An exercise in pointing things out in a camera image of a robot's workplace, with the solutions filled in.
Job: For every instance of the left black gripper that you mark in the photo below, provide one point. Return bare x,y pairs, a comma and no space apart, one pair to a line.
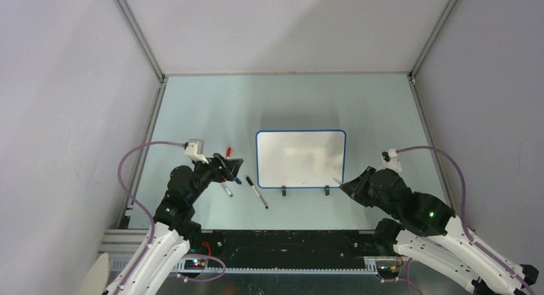
226,174

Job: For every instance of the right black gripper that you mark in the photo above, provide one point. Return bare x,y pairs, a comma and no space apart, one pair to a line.
355,188

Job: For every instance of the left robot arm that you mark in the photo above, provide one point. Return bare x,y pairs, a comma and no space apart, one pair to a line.
172,232

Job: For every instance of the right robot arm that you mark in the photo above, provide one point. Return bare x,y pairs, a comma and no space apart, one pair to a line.
422,227

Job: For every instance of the black whiteboard marker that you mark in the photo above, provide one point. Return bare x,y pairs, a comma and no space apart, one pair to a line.
256,191

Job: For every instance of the green whiteboard marker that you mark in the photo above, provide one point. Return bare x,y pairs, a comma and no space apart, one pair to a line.
227,190

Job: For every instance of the blue framed whiteboard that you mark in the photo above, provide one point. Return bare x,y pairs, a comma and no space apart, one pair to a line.
300,159

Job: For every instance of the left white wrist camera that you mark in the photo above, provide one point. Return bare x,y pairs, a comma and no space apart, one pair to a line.
194,151

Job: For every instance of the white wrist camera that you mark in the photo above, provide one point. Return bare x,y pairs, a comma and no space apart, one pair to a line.
390,161
194,151

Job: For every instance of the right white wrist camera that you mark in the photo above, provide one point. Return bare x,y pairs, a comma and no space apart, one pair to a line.
390,161

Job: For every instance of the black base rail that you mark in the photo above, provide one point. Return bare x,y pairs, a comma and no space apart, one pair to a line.
294,249

